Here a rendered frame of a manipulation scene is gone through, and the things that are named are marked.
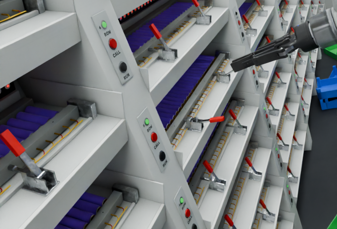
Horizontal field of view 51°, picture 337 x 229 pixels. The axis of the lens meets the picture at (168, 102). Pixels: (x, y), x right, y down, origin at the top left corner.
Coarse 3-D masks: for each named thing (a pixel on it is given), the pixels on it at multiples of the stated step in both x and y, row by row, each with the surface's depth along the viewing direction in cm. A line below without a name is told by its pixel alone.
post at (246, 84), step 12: (228, 24) 118; (216, 36) 121; (228, 36) 120; (240, 84) 127; (252, 84) 125; (264, 120) 132; (252, 132) 135; (264, 132) 133; (276, 144) 142; (276, 168) 138; (288, 204) 145; (300, 228) 157
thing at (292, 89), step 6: (276, 0) 183; (276, 6) 180; (276, 12) 178; (276, 18) 179; (270, 24) 182; (276, 24) 181; (276, 30) 182; (282, 30) 185; (282, 60) 189; (288, 60) 188; (294, 72) 198; (294, 84) 193; (288, 90) 196; (294, 90) 194; (300, 96) 203; (300, 108) 198; (300, 114) 200; (300, 120) 202; (306, 120) 209; (306, 132) 204; (306, 138) 206; (306, 144) 208
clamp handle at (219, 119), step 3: (198, 117) 86; (213, 117) 84; (216, 117) 84; (219, 117) 83; (222, 117) 82; (198, 120) 86; (201, 120) 86; (204, 120) 85; (207, 120) 84; (210, 120) 84; (213, 120) 83; (216, 120) 83; (219, 120) 83; (222, 120) 82
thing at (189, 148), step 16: (208, 48) 124; (224, 48) 122; (240, 48) 120; (208, 96) 101; (224, 96) 100; (208, 112) 93; (208, 128) 89; (176, 144) 82; (192, 144) 82; (192, 160) 79
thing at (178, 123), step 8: (224, 56) 120; (216, 64) 113; (208, 72) 109; (216, 72) 111; (208, 80) 105; (200, 88) 100; (192, 96) 96; (200, 96) 99; (192, 104) 93; (184, 112) 89; (192, 112) 92; (176, 120) 86; (168, 128) 83; (176, 128) 83; (168, 136) 81
